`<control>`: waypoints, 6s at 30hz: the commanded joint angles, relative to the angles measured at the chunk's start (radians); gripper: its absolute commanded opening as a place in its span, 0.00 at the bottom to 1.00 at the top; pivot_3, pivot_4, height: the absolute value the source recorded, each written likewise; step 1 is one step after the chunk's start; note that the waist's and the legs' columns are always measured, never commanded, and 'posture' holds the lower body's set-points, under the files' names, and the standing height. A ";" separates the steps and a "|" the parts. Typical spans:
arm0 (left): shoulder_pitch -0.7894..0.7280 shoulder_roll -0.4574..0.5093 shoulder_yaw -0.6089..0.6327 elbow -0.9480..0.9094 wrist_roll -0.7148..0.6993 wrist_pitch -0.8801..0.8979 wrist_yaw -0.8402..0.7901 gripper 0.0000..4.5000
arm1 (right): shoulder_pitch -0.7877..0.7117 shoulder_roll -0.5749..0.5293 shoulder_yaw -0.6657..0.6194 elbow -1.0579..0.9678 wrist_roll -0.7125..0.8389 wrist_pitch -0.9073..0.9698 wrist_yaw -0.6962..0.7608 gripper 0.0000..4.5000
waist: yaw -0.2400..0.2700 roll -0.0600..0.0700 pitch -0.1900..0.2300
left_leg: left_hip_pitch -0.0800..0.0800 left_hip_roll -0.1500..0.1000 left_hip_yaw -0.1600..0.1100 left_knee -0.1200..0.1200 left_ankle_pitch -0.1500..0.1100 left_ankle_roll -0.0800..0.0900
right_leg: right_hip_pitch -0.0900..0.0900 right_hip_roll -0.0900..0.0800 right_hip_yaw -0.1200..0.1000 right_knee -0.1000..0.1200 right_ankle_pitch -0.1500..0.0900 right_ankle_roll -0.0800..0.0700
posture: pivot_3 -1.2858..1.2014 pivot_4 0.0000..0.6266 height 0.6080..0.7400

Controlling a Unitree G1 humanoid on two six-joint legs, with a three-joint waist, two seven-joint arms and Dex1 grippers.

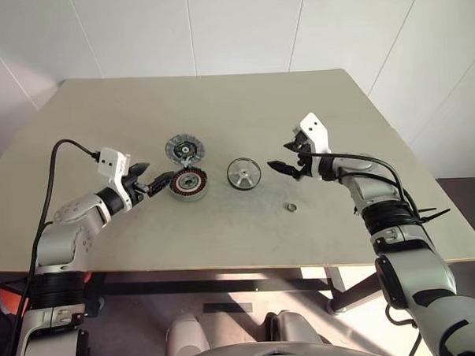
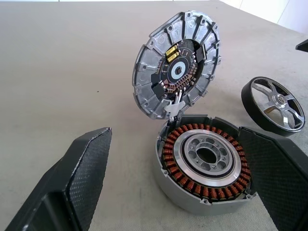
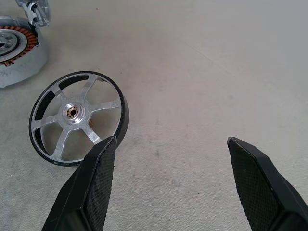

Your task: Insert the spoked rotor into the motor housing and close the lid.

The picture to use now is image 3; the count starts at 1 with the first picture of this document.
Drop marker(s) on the silver stator housing copper windings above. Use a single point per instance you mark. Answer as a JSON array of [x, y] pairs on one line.
[[24, 72]]

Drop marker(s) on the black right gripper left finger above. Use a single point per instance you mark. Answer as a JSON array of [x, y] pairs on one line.
[[81, 192]]

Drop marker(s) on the silver metal connector part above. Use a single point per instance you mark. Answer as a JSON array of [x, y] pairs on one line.
[[41, 14]]

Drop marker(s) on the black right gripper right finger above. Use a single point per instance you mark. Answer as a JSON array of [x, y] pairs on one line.
[[260, 187]]

